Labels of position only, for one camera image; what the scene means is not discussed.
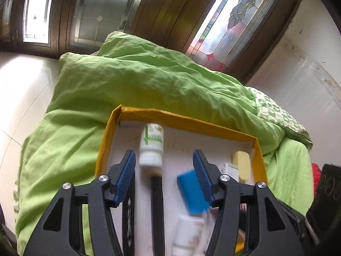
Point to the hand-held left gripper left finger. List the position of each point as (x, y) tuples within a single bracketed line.
[(125, 178)]

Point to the black marker yellow end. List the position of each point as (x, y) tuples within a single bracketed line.
[(157, 210)]

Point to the white bottle green label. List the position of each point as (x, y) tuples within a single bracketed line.
[(151, 141)]

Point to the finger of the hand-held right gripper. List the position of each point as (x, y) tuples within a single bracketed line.
[(295, 218)]

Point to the green patterned pillow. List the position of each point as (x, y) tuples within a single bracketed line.
[(277, 114)]

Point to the small white bottle red label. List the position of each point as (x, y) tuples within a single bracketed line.
[(187, 234)]

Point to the black marker purple end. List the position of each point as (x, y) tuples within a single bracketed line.
[(129, 224)]

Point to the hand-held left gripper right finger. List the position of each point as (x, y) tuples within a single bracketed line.
[(203, 178)]

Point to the small pale carton box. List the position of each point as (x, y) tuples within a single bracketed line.
[(231, 171)]

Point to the green blanket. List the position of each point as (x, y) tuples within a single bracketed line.
[(159, 85)]

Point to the red cloth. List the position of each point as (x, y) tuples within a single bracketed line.
[(316, 177)]

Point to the wooden stained glass doors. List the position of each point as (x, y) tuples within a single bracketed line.
[(159, 10)]

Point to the yellow cardboard tray box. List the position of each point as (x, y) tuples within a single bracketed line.
[(175, 149)]

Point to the cream compact case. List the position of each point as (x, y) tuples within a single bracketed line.
[(242, 164)]

